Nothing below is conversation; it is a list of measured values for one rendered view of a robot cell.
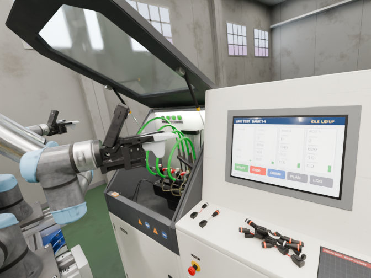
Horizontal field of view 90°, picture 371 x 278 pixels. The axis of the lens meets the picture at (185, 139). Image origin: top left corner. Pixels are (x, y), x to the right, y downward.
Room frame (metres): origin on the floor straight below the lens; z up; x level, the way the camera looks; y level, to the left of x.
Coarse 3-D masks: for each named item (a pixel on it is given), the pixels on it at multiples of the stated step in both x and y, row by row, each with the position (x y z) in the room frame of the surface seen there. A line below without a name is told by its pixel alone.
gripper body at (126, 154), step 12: (96, 144) 0.44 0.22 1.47; (120, 144) 0.45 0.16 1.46; (96, 156) 0.42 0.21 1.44; (108, 156) 0.47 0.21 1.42; (120, 156) 0.45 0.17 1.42; (132, 156) 0.45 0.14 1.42; (144, 156) 0.45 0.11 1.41; (108, 168) 0.45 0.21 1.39; (120, 168) 0.46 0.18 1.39; (132, 168) 0.44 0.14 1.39
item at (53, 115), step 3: (51, 111) 1.31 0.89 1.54; (54, 111) 1.30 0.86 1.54; (57, 111) 1.32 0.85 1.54; (51, 114) 1.30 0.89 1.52; (54, 114) 1.29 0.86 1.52; (57, 114) 1.31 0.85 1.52; (51, 117) 1.29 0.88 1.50; (54, 117) 1.29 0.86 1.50; (48, 120) 1.29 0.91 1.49; (51, 120) 1.28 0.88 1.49; (54, 120) 1.29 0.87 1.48; (48, 123) 1.28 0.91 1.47; (51, 123) 1.27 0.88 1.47; (54, 123) 1.28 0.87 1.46
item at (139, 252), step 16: (128, 224) 1.03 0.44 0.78; (128, 240) 1.07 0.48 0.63; (144, 240) 0.93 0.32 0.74; (128, 256) 1.11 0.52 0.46; (144, 256) 0.96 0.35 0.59; (160, 256) 0.84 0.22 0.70; (176, 256) 0.75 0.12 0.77; (128, 272) 1.16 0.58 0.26; (144, 272) 0.99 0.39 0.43; (160, 272) 0.86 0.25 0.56; (176, 272) 0.76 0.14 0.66
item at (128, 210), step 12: (120, 204) 1.05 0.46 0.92; (132, 204) 0.99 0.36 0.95; (120, 216) 1.08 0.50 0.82; (132, 216) 0.97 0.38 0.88; (144, 216) 0.89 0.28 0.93; (156, 216) 0.84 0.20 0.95; (144, 228) 0.91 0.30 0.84; (168, 228) 0.76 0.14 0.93; (156, 240) 0.84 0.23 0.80; (168, 240) 0.77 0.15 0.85
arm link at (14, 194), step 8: (0, 176) 0.89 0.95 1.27; (8, 176) 0.89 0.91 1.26; (0, 184) 0.83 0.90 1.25; (8, 184) 0.85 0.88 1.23; (16, 184) 0.88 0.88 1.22; (0, 192) 0.82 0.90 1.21; (8, 192) 0.84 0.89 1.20; (16, 192) 0.87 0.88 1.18; (0, 200) 0.81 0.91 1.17; (8, 200) 0.83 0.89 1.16; (16, 200) 0.85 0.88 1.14
